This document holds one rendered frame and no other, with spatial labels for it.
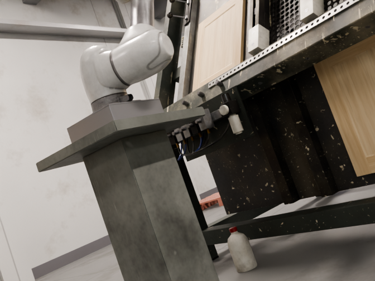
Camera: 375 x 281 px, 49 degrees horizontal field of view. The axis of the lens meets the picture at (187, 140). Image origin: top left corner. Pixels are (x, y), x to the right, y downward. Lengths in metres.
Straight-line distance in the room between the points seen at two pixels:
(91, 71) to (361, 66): 1.08
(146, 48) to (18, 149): 3.70
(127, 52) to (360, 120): 0.99
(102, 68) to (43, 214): 3.57
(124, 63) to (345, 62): 0.91
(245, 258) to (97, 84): 1.01
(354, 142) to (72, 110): 4.35
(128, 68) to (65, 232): 3.74
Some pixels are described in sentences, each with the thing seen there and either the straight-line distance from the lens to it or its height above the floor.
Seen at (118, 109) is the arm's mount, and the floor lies 0.81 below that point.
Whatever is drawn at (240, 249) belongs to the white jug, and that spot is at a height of 0.10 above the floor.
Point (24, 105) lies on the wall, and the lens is 5.35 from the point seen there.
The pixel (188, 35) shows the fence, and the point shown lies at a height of 1.27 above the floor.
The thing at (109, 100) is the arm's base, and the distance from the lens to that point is 1.63.
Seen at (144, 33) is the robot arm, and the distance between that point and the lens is 1.61.
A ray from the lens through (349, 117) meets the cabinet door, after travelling 1.88.
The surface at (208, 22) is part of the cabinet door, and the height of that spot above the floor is 1.26.
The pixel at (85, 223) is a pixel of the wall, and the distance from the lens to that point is 5.31.
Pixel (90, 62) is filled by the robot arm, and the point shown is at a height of 1.04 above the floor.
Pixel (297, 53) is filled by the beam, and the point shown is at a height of 0.80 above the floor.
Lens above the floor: 0.51
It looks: 4 degrees up
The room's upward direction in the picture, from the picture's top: 20 degrees counter-clockwise
